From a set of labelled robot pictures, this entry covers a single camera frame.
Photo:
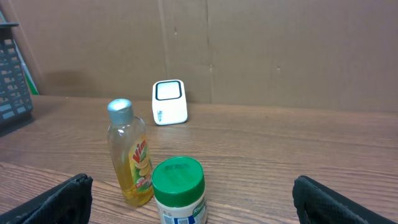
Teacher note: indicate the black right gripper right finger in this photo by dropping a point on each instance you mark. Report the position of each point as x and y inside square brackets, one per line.
[318, 204]

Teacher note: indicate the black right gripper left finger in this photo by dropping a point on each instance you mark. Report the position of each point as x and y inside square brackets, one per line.
[69, 202]

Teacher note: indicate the yellow dish soap bottle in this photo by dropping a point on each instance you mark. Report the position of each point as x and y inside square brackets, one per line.
[128, 145]

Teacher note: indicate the green lid jar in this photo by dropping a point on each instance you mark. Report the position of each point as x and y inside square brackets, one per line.
[179, 191]

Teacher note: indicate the white barcode scanner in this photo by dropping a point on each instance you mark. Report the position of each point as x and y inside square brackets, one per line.
[169, 103]

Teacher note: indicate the dark grey plastic basket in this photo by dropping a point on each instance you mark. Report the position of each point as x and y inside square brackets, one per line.
[16, 102]

